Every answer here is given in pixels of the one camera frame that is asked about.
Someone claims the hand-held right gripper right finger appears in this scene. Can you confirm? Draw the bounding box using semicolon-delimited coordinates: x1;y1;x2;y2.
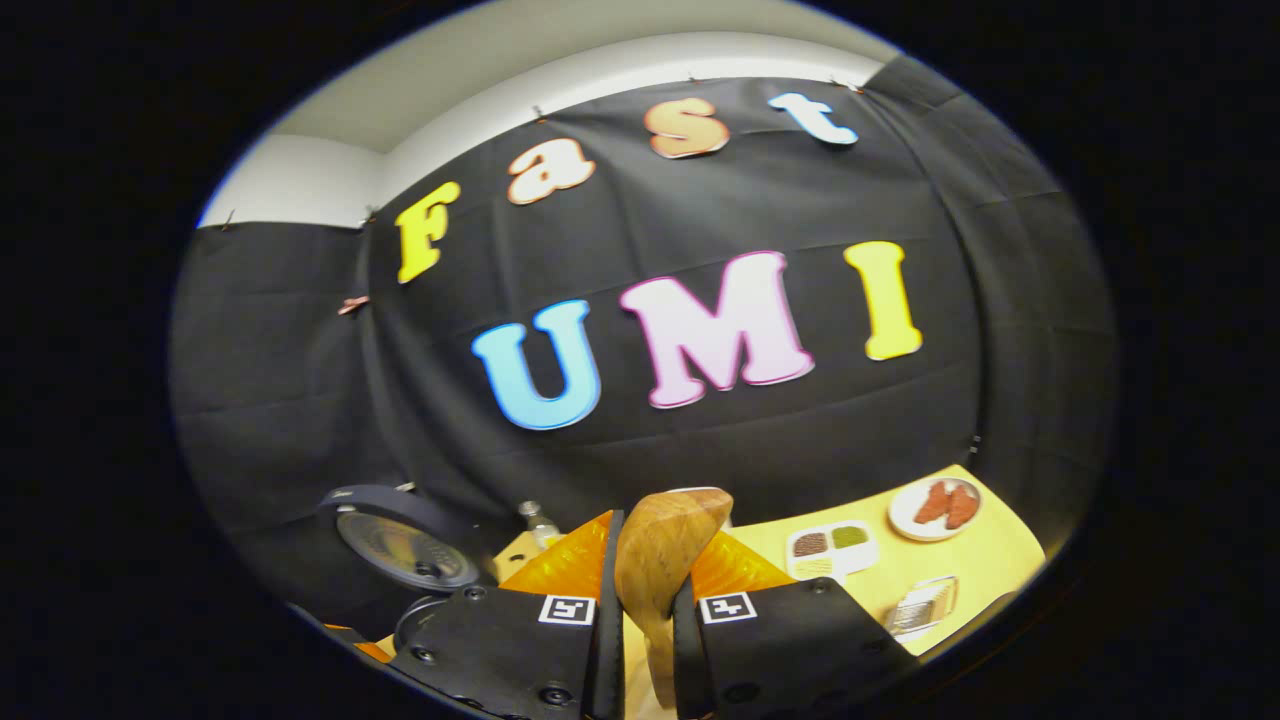
670;530;916;720

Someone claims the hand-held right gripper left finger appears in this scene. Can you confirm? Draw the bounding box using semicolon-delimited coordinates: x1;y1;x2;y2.
390;508;626;720

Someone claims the dark grey rice cooker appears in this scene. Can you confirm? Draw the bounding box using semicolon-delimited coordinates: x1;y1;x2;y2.
318;485;501;651

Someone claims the metal wire chopstick holder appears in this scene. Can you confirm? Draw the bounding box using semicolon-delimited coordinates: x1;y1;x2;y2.
884;575;959;638

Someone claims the wooden spoon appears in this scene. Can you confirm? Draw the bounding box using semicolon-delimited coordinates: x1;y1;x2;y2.
613;488;734;711

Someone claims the divided white grain dish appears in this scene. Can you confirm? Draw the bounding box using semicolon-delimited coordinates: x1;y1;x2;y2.
785;520;881;581

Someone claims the small glass bottle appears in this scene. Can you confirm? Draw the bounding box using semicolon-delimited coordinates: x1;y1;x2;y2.
517;500;561;551

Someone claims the round white plate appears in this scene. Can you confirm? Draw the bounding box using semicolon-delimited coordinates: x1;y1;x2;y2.
888;476;984;542

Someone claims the black backdrop cloth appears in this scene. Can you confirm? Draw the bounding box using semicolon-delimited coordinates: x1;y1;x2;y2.
170;55;1119;641

